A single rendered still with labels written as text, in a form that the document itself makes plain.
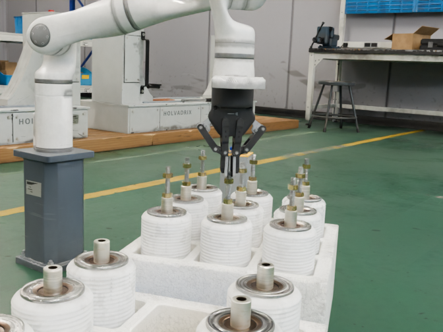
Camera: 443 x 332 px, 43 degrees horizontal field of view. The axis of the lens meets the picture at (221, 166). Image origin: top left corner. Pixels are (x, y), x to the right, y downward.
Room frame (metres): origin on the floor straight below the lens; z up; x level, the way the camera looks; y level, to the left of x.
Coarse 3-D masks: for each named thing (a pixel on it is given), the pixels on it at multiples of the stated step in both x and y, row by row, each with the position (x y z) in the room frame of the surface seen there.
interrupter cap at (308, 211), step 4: (280, 208) 1.10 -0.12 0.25; (284, 208) 1.10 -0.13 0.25; (304, 208) 1.11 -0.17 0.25; (308, 208) 1.11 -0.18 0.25; (312, 208) 1.11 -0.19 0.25; (284, 212) 1.08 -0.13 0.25; (300, 212) 1.08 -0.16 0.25; (304, 212) 1.08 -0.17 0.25; (308, 212) 1.08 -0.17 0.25; (312, 212) 1.08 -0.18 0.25; (316, 212) 1.09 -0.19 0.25
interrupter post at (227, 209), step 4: (224, 204) 1.01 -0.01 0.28; (228, 204) 1.00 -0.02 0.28; (232, 204) 1.01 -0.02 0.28; (224, 208) 1.01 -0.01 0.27; (228, 208) 1.00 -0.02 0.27; (232, 208) 1.01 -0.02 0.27; (224, 212) 1.01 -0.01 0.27; (228, 212) 1.00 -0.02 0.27; (232, 212) 1.01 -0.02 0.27; (224, 216) 1.00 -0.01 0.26; (228, 216) 1.00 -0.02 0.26; (232, 216) 1.01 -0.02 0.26; (228, 220) 1.00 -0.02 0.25
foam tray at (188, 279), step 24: (192, 240) 1.10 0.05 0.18; (336, 240) 1.20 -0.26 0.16; (144, 264) 0.97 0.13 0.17; (168, 264) 0.96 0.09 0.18; (192, 264) 0.96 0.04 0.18; (216, 264) 0.96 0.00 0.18; (144, 288) 0.97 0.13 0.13; (168, 288) 0.96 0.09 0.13; (192, 288) 0.95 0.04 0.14; (216, 288) 0.94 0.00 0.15; (312, 288) 0.90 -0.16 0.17; (312, 312) 0.90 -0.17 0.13
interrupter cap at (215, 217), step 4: (216, 212) 1.04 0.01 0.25; (220, 212) 1.05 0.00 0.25; (208, 216) 1.01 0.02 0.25; (212, 216) 1.02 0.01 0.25; (216, 216) 1.02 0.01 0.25; (220, 216) 1.03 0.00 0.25; (236, 216) 1.03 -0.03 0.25; (240, 216) 1.03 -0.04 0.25; (244, 216) 1.03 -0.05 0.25; (208, 220) 1.00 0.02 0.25; (212, 220) 0.99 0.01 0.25; (216, 220) 0.99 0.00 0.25; (220, 220) 0.99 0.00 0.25; (224, 220) 1.00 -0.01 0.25; (232, 220) 1.01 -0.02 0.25; (236, 220) 1.00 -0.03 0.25; (240, 220) 1.00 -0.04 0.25; (244, 220) 1.00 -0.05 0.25; (224, 224) 0.98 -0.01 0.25; (228, 224) 0.98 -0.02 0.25; (232, 224) 0.98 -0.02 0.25; (236, 224) 0.98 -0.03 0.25
